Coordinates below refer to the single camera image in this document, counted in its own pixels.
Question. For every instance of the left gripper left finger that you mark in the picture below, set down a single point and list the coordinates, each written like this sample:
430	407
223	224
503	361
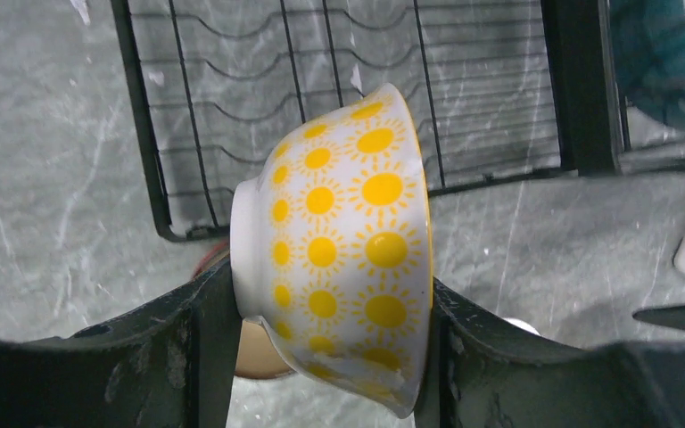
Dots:
168	363

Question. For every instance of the black wire dish rack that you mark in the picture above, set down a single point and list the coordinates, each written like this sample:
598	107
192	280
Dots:
501	91

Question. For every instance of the teal white bowl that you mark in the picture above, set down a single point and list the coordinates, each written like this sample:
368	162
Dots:
648	44

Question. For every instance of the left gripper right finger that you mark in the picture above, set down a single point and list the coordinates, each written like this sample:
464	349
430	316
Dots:
484	372

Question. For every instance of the yellow sun pattern bowl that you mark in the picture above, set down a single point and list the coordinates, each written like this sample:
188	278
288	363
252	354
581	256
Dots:
331	250

